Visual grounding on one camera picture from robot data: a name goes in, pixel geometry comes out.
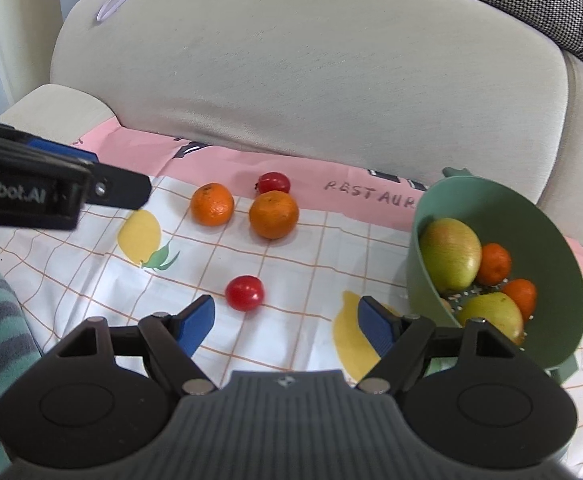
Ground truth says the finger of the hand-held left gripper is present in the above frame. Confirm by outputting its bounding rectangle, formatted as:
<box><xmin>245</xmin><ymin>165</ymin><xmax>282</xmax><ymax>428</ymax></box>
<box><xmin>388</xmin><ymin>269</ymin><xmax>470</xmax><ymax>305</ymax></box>
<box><xmin>0</xmin><ymin>116</ymin><xmax>100</xmax><ymax>165</ymax></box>
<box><xmin>84</xmin><ymin>162</ymin><xmax>153</xmax><ymax>210</ymax></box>

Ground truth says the lemon print checked cloth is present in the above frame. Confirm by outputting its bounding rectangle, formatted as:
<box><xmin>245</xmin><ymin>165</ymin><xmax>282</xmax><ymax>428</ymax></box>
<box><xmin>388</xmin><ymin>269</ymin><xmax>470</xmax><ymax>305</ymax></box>
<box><xmin>0</xmin><ymin>119</ymin><xmax>583</xmax><ymax>476</ymax></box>

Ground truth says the red cherry tomato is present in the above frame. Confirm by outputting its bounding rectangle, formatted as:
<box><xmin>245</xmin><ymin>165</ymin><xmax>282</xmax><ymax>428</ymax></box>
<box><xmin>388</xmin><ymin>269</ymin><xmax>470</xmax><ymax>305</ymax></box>
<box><xmin>225</xmin><ymin>275</ymin><xmax>265</xmax><ymax>312</ymax></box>
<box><xmin>256</xmin><ymin>172</ymin><xmax>291</xmax><ymax>195</ymax></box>

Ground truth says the orange tangerine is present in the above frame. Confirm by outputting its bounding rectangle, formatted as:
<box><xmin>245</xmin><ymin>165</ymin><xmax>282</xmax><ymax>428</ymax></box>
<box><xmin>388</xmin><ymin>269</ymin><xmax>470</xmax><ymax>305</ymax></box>
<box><xmin>500</xmin><ymin>279</ymin><xmax>538</xmax><ymax>322</ymax></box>
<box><xmin>475</xmin><ymin>243</ymin><xmax>513</xmax><ymax>287</ymax></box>
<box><xmin>249</xmin><ymin>190</ymin><xmax>299</xmax><ymax>240</ymax></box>
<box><xmin>190</xmin><ymin>183</ymin><xmax>235</xmax><ymax>227</ymax></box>

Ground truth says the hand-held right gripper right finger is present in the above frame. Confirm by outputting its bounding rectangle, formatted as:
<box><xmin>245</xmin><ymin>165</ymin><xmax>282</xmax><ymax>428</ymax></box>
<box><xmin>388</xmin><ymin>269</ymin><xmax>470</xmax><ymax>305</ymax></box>
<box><xmin>354</xmin><ymin>296</ymin><xmax>517</xmax><ymax>396</ymax></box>

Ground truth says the beige sofa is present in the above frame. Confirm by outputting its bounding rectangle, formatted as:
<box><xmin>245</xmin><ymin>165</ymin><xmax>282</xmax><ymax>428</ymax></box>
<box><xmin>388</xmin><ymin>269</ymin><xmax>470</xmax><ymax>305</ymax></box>
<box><xmin>0</xmin><ymin>0</ymin><xmax>583</xmax><ymax>281</ymax></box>

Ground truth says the green plastic colander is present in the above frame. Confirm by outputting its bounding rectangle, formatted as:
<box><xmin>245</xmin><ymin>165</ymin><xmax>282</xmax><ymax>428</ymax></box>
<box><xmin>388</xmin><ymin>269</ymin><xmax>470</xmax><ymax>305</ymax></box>
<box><xmin>405</xmin><ymin>166</ymin><xmax>583</xmax><ymax>386</ymax></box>

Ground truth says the black-white houndstooth cushion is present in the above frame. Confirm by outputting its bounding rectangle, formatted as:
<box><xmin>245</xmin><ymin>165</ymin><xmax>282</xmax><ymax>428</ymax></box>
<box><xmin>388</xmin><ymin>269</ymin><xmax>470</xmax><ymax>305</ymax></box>
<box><xmin>464</xmin><ymin>0</ymin><xmax>583</xmax><ymax>87</ymax></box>

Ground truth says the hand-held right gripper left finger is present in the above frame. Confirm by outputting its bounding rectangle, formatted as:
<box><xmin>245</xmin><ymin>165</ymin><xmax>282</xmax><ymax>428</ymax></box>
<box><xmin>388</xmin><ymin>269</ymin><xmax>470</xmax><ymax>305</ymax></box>
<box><xmin>56</xmin><ymin>295</ymin><xmax>220</xmax><ymax>396</ymax></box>

